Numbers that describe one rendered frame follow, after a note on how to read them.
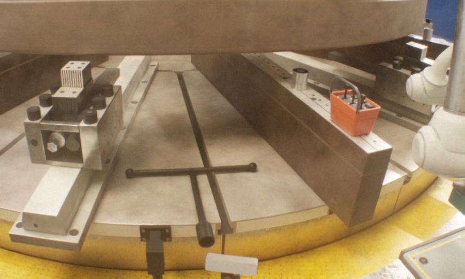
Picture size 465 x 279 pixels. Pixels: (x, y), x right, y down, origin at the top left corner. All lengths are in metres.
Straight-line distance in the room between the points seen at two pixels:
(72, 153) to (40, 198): 0.32
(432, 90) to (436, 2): 5.53
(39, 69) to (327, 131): 2.04
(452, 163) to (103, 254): 1.48
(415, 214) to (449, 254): 0.78
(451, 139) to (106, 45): 1.48
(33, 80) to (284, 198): 1.91
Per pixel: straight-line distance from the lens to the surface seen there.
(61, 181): 1.80
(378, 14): 2.48
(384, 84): 2.82
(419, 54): 2.80
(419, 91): 1.53
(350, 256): 2.17
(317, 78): 3.18
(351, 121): 1.69
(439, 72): 1.52
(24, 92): 2.98
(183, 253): 1.91
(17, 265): 2.13
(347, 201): 1.80
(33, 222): 1.69
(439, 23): 7.03
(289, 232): 1.99
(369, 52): 3.87
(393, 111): 2.92
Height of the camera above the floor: 1.46
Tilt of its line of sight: 26 degrees down
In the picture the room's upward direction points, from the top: 3 degrees clockwise
